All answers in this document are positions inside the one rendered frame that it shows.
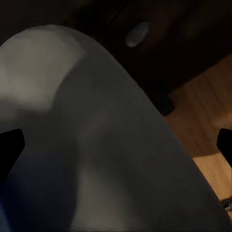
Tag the folder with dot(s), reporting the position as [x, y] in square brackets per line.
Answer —
[5, 223]

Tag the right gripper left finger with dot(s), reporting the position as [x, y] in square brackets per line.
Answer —
[12, 144]

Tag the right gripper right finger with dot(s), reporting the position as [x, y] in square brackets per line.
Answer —
[224, 143]

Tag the swivel chair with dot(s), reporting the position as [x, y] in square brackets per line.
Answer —
[98, 155]

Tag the cabinet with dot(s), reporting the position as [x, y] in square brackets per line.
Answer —
[162, 44]

